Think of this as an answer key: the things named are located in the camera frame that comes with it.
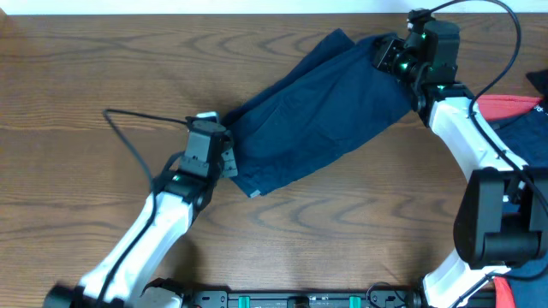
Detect black garment at edge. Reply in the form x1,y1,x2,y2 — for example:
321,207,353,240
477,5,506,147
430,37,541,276
526,69,548,98

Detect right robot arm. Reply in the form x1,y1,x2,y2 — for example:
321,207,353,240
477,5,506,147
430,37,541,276
373,9,547,307

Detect black mounting rail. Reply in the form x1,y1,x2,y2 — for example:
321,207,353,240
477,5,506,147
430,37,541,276
145,277,497,308

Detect navy blue shorts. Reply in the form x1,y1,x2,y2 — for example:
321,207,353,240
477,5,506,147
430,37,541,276
222,29,411,198

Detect red cloth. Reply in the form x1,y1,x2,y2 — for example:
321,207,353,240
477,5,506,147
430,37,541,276
477,95,541,121

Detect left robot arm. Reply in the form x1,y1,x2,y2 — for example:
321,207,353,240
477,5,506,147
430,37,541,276
44,116,237,307

